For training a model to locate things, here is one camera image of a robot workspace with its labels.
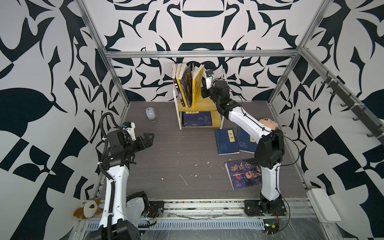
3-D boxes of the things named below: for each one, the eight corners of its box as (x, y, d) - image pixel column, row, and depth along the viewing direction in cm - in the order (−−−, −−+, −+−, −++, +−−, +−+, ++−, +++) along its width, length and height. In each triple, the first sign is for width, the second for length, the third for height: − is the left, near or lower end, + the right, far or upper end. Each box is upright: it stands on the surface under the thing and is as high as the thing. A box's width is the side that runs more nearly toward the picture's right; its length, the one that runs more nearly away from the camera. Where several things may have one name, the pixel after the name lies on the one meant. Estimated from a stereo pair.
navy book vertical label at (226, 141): (217, 155, 95) (217, 153, 93) (214, 130, 107) (215, 128, 105) (238, 155, 95) (239, 153, 93) (233, 130, 107) (234, 128, 105)
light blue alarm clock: (150, 123, 109) (147, 115, 102) (146, 115, 114) (143, 107, 107) (158, 119, 111) (156, 111, 104) (154, 112, 116) (151, 104, 109)
